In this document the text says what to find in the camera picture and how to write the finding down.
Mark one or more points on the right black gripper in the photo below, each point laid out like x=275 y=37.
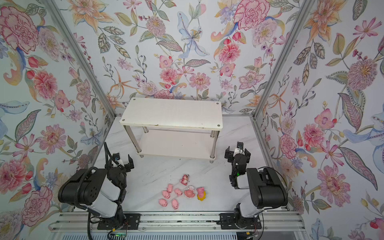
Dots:
x=238 y=155

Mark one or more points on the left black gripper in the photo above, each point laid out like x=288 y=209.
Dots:
x=125 y=165

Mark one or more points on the pink bear yellow flower toy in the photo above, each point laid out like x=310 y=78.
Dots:
x=201 y=193

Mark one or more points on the pink bear with strawberry hat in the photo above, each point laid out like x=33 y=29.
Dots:
x=184 y=180

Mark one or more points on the pink bear white bowl toy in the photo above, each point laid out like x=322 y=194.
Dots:
x=189 y=192

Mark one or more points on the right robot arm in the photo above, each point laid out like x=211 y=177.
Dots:
x=267 y=192

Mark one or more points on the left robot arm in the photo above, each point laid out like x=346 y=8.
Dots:
x=100 y=192

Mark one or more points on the white two-tier shelf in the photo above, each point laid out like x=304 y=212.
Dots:
x=174 y=128

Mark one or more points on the small pink pig toy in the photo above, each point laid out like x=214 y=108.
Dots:
x=175 y=204
x=178 y=192
x=163 y=202
x=169 y=188
x=166 y=194

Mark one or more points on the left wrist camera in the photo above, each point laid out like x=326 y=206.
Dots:
x=118 y=159

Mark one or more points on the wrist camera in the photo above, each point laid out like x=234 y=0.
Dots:
x=118 y=159
x=239 y=148

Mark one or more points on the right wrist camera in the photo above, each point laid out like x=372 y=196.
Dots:
x=239 y=148

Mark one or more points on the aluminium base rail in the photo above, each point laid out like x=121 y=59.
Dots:
x=271 y=221

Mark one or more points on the right aluminium corner post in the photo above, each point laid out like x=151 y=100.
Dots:
x=288 y=46

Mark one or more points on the aluminium corner post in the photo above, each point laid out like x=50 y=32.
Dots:
x=288 y=46
x=81 y=60

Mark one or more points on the left aluminium corner post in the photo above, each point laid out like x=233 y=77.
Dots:
x=81 y=60

